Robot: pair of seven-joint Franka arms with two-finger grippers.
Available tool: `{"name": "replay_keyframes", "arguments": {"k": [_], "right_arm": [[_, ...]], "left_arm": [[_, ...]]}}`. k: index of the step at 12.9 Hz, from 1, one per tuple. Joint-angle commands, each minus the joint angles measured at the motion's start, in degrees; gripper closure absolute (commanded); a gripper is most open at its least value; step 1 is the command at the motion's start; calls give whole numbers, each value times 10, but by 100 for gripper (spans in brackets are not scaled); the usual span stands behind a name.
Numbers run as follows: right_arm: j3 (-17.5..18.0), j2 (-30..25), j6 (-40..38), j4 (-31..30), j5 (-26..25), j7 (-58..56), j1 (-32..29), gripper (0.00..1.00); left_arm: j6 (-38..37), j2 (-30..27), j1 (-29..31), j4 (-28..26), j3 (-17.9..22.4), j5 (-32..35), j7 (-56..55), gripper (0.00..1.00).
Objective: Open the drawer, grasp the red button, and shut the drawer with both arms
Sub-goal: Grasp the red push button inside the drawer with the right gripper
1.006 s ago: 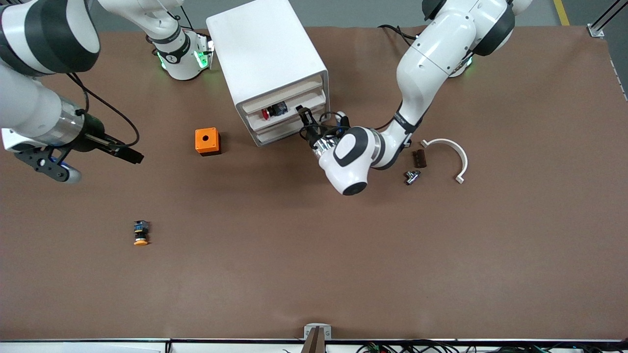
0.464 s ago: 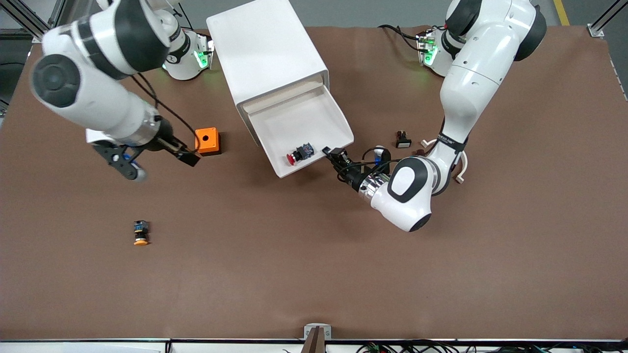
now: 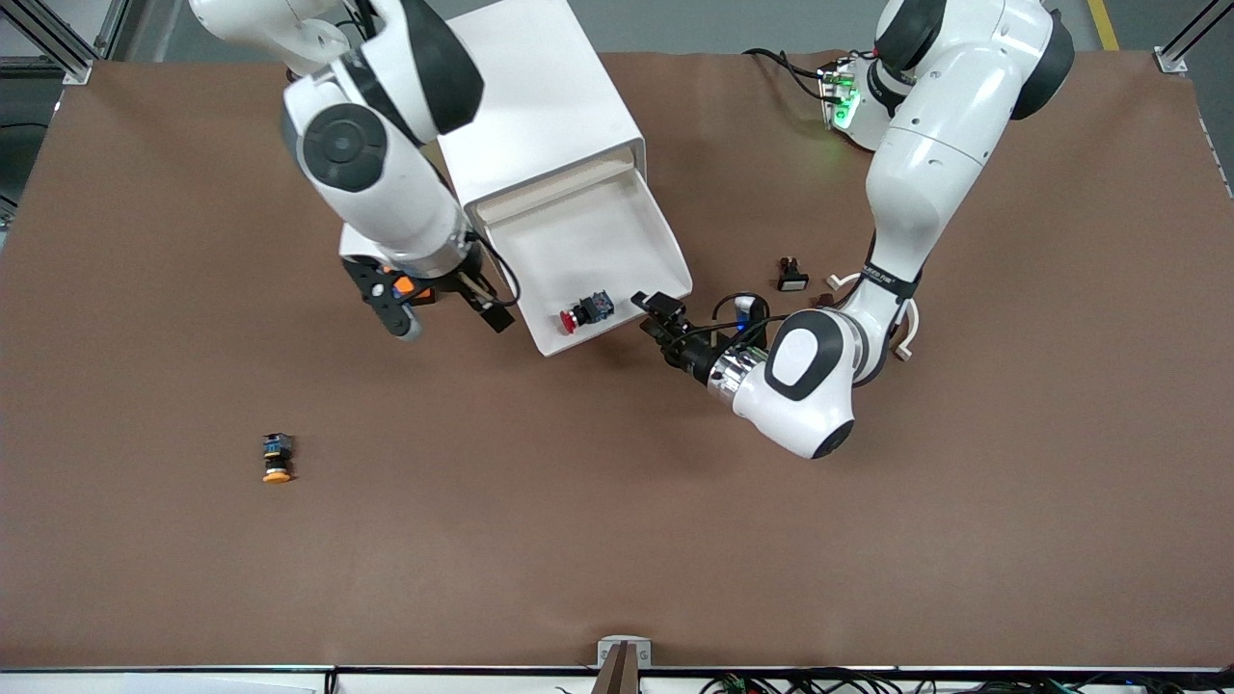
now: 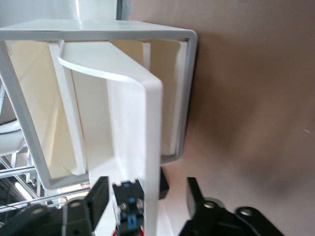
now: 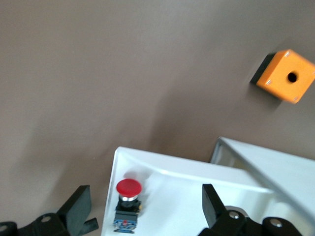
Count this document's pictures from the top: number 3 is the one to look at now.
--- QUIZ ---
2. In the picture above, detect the grey metal bracket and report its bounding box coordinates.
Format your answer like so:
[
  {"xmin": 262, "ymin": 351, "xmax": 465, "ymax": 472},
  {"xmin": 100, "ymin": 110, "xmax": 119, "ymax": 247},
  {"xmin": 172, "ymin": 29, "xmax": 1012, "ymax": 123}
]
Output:
[{"xmin": 597, "ymin": 635, "xmax": 653, "ymax": 669}]

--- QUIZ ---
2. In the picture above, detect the white drawer cabinet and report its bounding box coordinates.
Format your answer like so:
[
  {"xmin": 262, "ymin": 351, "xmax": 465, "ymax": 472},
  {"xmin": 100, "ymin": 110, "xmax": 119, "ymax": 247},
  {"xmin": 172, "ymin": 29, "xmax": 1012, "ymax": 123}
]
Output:
[{"xmin": 436, "ymin": 0, "xmax": 647, "ymax": 221}]

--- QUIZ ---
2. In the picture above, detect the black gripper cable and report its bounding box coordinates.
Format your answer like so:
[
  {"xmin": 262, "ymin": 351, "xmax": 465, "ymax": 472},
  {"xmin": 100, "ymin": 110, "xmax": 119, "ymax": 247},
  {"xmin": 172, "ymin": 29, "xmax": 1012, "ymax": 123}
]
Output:
[{"xmin": 469, "ymin": 229, "xmax": 523, "ymax": 311}]

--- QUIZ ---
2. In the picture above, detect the white table edge rail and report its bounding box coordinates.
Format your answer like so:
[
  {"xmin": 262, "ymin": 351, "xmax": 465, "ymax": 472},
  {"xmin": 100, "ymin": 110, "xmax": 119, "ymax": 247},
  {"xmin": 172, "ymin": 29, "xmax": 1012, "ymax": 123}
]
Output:
[{"xmin": 0, "ymin": 664, "xmax": 1234, "ymax": 694}]

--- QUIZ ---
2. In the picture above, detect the aluminium frame post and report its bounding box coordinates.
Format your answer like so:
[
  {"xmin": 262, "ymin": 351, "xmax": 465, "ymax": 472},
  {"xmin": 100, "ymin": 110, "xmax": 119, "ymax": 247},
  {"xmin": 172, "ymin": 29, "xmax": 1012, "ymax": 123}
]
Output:
[
  {"xmin": 0, "ymin": 0, "xmax": 132, "ymax": 84},
  {"xmin": 1155, "ymin": 0, "xmax": 1234, "ymax": 75}
]

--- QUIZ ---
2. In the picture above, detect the black base cable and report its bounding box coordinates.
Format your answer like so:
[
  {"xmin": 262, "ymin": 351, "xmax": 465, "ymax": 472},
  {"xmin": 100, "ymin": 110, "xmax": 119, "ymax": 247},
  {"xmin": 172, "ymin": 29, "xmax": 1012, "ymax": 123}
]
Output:
[{"xmin": 742, "ymin": 46, "xmax": 832, "ymax": 100}]

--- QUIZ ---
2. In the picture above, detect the orange mushroom push button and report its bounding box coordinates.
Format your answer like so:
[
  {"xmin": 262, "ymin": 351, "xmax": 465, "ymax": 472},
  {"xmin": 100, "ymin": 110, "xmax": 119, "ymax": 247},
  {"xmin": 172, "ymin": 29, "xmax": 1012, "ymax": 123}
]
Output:
[{"xmin": 261, "ymin": 433, "xmax": 295, "ymax": 485}]

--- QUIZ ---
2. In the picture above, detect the white plastic drawer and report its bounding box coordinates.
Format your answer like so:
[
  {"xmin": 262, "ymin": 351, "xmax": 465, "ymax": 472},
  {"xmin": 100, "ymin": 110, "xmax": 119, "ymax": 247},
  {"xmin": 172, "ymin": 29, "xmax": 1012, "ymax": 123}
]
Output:
[{"xmin": 466, "ymin": 159, "xmax": 694, "ymax": 359}]

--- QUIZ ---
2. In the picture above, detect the red mushroom push button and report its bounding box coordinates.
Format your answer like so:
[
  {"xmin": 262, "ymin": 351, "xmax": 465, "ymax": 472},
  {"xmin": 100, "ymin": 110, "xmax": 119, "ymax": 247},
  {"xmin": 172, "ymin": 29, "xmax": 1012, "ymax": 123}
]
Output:
[{"xmin": 559, "ymin": 289, "xmax": 616, "ymax": 335}]

